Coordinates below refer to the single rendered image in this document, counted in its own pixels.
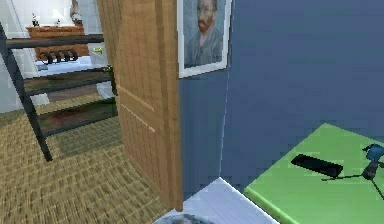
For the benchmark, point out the black remote control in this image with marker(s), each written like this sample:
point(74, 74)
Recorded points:
point(316, 165)

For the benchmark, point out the small dark plant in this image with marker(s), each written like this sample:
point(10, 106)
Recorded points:
point(35, 20)

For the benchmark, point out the wooden chest of drawers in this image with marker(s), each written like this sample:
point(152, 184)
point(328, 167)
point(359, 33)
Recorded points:
point(55, 33)

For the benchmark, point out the green table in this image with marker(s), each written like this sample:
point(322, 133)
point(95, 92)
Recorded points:
point(320, 193)

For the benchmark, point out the blue desk lamp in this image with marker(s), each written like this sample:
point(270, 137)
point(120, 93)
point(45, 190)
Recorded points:
point(371, 166)

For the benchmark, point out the wooden room door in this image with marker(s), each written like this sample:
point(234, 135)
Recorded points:
point(146, 100)

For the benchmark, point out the black metal shelf rack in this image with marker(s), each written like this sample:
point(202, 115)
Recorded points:
point(66, 81)

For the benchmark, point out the framed portrait painting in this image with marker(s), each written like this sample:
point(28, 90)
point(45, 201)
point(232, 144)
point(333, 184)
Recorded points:
point(204, 33)

